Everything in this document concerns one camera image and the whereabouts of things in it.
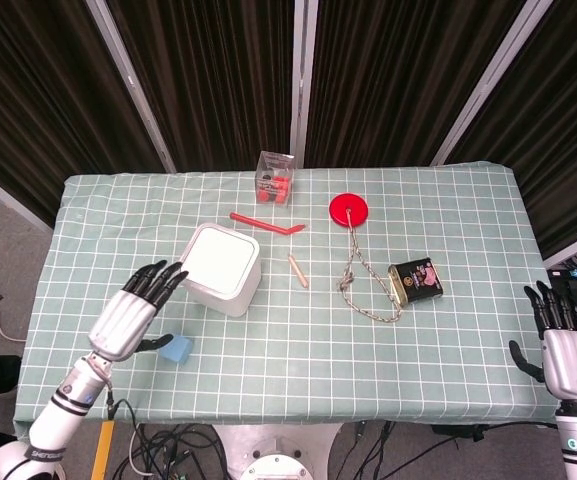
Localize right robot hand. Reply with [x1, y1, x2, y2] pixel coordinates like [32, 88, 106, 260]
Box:
[509, 280, 577, 401]

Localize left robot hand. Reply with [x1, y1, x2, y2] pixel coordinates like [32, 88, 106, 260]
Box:
[87, 259, 190, 363]

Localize blue sponge block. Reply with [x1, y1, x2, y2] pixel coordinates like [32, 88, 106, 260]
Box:
[158, 334, 195, 367]

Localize white square bin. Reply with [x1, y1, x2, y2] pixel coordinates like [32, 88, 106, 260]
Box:
[179, 222, 262, 318]

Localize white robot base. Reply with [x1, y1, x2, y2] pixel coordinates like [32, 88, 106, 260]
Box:
[211, 423, 343, 480]

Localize clear box with red pieces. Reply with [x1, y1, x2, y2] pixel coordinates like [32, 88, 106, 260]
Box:
[254, 149, 297, 207]

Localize black luncheon meat can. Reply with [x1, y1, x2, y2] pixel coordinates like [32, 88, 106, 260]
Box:
[386, 257, 444, 307]

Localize green checkered tablecloth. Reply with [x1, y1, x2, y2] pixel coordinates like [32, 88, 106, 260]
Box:
[12, 160, 562, 440]

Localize red bent straw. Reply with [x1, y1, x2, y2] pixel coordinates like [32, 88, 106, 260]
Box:
[229, 212, 307, 236]

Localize tan wooden stick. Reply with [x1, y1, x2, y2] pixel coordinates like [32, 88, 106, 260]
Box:
[287, 254, 311, 290]

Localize red disc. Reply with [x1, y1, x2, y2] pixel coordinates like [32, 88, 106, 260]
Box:
[328, 193, 367, 227]

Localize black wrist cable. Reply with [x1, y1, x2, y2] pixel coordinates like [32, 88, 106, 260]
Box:
[103, 382, 142, 441]

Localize black cable bundle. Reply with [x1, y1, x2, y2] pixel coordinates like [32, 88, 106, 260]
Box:
[112, 423, 229, 480]

